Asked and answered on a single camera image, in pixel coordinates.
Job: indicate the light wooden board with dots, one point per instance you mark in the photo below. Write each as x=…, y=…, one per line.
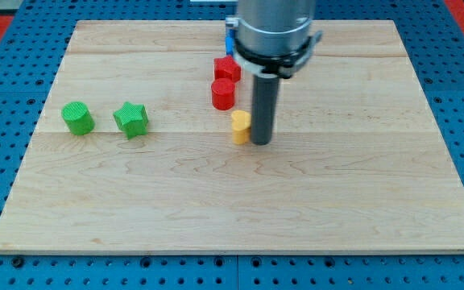
x=357, y=164

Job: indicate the yellow heart block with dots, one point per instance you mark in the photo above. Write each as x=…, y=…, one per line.
x=241, y=126

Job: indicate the red star block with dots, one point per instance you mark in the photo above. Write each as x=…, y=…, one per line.
x=226, y=67

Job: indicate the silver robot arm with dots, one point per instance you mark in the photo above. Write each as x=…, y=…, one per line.
x=272, y=38

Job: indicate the green star block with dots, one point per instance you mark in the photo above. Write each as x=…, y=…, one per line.
x=131, y=119

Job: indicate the green cylinder block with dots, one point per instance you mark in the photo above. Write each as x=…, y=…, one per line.
x=77, y=117

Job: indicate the red cylinder block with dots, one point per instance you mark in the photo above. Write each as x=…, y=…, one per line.
x=223, y=93

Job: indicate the blue block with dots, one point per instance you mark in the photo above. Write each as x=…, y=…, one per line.
x=229, y=42

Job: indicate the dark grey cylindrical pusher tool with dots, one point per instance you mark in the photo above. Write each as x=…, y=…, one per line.
x=263, y=109

